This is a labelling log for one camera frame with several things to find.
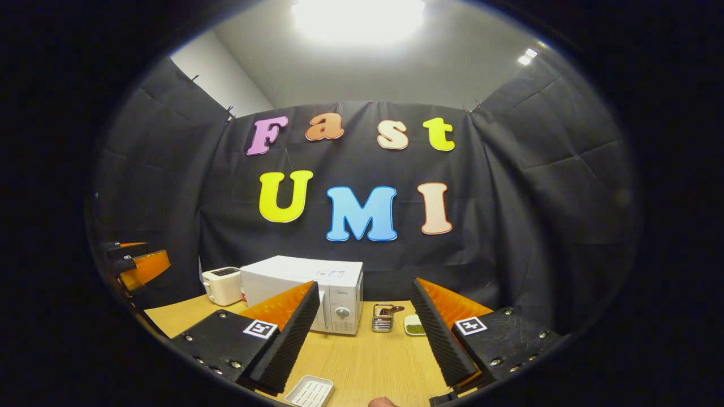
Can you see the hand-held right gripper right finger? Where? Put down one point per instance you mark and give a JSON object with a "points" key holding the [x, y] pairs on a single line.
{"points": [[438, 339]]}

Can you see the metal utensil holder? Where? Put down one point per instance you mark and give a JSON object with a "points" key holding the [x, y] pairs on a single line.
{"points": [[382, 323]]}

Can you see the black backdrop cloth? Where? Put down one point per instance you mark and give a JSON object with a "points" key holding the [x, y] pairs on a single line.
{"points": [[498, 226]]}

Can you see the small ceiling light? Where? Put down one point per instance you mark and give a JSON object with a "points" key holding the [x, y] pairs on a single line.
{"points": [[527, 56]]}

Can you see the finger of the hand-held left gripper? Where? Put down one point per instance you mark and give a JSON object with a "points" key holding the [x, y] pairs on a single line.
{"points": [[150, 265], [120, 250]]}

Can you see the large ceiling light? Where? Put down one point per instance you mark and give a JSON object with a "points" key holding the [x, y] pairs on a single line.
{"points": [[356, 20]]}

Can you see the white rectangular tray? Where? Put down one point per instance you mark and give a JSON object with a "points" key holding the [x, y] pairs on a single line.
{"points": [[310, 392]]}

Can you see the white divided dish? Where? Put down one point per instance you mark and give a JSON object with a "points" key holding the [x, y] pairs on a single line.
{"points": [[414, 327]]}

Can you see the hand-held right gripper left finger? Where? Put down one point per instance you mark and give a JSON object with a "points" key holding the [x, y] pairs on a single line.
{"points": [[288, 339]]}

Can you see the white toaster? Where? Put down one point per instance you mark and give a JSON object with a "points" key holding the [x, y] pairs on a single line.
{"points": [[222, 288]]}

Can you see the white microwave oven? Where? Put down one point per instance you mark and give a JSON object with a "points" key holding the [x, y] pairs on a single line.
{"points": [[283, 277]]}

